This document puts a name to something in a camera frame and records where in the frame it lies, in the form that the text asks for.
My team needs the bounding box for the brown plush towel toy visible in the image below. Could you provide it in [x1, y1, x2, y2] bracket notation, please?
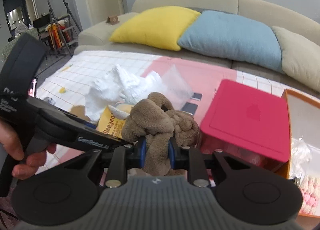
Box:
[121, 92, 200, 176]

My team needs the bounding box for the person's left hand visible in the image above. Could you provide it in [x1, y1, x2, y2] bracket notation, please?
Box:
[1, 120, 56, 180]

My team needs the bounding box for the yellow snack bag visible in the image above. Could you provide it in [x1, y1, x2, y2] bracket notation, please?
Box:
[96, 103, 133, 138]

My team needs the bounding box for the white checked tablecloth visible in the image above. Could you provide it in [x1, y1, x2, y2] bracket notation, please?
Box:
[36, 50, 320, 178]

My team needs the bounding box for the clear plastic bag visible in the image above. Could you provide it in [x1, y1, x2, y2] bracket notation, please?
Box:
[161, 64, 194, 110]

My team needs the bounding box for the pink mat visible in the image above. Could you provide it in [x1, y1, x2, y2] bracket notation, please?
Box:
[53, 56, 238, 171]

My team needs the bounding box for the red box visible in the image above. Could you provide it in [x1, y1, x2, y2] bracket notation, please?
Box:
[200, 80, 290, 171]

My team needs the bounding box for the black step ladder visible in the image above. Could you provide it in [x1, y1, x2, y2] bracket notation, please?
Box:
[47, 0, 82, 57]

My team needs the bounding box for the beige sofa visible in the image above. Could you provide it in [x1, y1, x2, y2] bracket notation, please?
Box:
[76, 0, 319, 94]

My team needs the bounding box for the yellow cushion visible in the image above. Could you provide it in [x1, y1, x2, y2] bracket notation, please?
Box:
[109, 6, 201, 52]

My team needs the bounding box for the small brown wooden stand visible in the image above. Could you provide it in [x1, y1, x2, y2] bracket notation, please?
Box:
[106, 15, 119, 25]

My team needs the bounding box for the blue cushion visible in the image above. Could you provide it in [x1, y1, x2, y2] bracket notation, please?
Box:
[177, 10, 283, 73]

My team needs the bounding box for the orange cardboard box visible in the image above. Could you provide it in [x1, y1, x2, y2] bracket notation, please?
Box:
[272, 89, 319, 219]

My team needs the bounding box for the beige cushion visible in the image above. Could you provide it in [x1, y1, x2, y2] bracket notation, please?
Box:
[271, 26, 319, 92]

